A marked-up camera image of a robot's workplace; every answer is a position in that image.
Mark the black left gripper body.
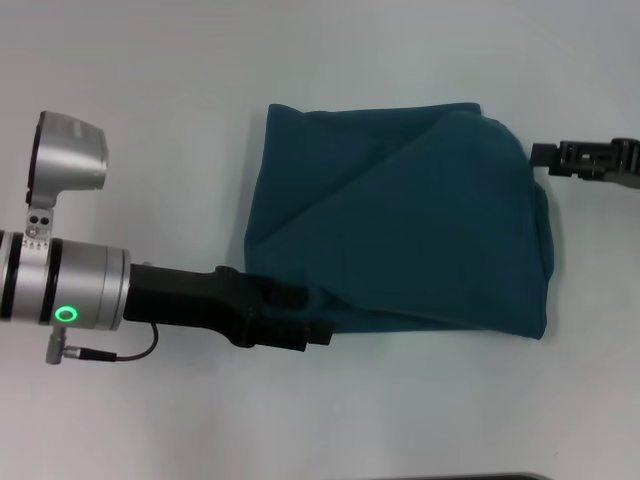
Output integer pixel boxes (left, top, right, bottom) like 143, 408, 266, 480
122, 262, 272, 350

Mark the teal T-shirt with FREE print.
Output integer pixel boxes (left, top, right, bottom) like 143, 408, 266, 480
243, 102, 555, 342

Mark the dark left arm cable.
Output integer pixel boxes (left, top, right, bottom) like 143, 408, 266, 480
79, 322, 160, 364

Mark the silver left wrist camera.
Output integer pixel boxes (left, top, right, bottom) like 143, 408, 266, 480
24, 110, 110, 237

